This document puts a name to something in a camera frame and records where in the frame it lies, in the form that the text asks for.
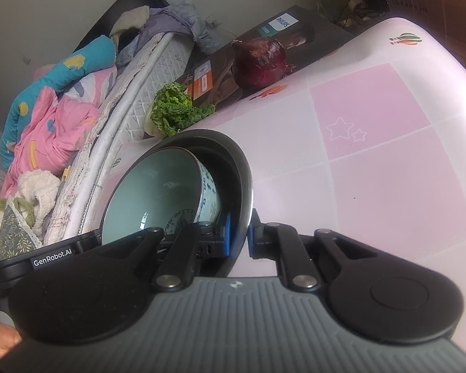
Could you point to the teal ceramic bowl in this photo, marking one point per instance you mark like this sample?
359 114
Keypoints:
159 186

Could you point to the grey purple clothing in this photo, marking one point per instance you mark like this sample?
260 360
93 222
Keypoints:
178 19

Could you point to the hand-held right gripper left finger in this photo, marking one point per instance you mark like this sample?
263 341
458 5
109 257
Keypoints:
227 237

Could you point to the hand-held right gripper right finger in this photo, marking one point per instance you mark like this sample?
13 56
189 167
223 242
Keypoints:
251 241

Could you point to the white pillow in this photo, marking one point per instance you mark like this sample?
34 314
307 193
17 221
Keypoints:
132 19

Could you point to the pink printed tablecloth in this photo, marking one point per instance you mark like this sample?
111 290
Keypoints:
372 163

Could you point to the white quilted mattress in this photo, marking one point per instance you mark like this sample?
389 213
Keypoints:
139 97

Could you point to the black product box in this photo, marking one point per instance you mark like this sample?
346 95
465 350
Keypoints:
314 35

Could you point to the person's left hand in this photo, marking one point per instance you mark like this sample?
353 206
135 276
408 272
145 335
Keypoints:
4 340

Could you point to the pink and blue bedding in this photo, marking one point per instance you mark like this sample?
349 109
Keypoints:
93 52

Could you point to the green leaf print pillow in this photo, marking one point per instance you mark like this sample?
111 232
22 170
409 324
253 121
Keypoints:
17 233

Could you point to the small stainless steel bowl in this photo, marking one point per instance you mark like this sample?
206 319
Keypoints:
239 186

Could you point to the napa cabbage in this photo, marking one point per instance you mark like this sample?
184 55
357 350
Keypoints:
174 108

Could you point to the dark wooden headboard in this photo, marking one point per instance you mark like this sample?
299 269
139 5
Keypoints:
116 11

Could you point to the white fluffy cloth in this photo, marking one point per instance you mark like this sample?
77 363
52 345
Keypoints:
39 194

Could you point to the red onion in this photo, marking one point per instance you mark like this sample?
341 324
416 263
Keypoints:
260 64

